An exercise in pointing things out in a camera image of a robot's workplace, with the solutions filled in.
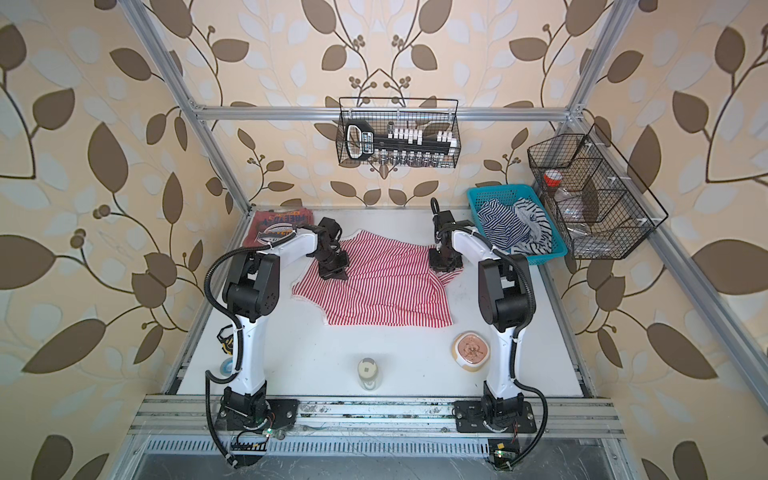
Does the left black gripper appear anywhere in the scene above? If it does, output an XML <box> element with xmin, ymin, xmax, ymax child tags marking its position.
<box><xmin>312</xmin><ymin>247</ymin><xmax>351</xmax><ymax>279</ymax></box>

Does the striped red white tank top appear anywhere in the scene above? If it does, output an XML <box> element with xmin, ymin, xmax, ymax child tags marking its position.
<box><xmin>292</xmin><ymin>230</ymin><xmax>461</xmax><ymax>328</ymax></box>

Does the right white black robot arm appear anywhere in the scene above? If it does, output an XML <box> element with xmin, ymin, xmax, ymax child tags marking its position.
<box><xmin>428</xmin><ymin>198</ymin><xmax>549</xmax><ymax>471</ymax></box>

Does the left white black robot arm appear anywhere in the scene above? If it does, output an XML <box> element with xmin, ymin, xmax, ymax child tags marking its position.
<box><xmin>203</xmin><ymin>217</ymin><xmax>350</xmax><ymax>434</ymax></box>

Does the navy white striped tank top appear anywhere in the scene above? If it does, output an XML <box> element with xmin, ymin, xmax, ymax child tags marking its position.
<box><xmin>477</xmin><ymin>198</ymin><xmax>553</xmax><ymax>256</ymax></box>

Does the teal plastic basket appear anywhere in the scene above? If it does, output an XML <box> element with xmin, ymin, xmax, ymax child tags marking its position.
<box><xmin>466</xmin><ymin>183</ymin><xmax>569</xmax><ymax>269</ymax></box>

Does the beige round container pink lid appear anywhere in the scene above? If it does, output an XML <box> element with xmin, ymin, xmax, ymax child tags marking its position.
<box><xmin>451</xmin><ymin>331</ymin><xmax>490</xmax><ymax>372</ymax></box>

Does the small clear jar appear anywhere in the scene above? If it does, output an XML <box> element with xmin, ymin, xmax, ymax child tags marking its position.
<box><xmin>357</xmin><ymin>357</ymin><xmax>380</xmax><ymax>391</ymax></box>

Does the blue tape roll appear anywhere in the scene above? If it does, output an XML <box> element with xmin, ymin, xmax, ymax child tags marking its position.
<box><xmin>219</xmin><ymin>357</ymin><xmax>235</xmax><ymax>377</ymax></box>

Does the black handled bottle rack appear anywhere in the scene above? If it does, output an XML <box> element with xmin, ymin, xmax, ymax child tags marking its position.
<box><xmin>337</xmin><ymin>119</ymin><xmax>461</xmax><ymax>163</ymax></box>

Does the black wire basket back wall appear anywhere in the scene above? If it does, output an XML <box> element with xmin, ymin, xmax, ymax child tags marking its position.
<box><xmin>335</xmin><ymin>95</ymin><xmax>462</xmax><ymax>169</ymax></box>

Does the black wire basket wall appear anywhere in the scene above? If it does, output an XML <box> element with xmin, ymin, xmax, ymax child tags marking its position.
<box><xmin>527</xmin><ymin>125</ymin><xmax>669</xmax><ymax>260</ymax></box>
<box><xmin>335</xmin><ymin>95</ymin><xmax>462</xmax><ymax>169</ymax></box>

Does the black wire basket right wall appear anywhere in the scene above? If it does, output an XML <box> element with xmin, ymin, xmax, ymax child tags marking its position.
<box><xmin>527</xmin><ymin>125</ymin><xmax>669</xmax><ymax>260</ymax></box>

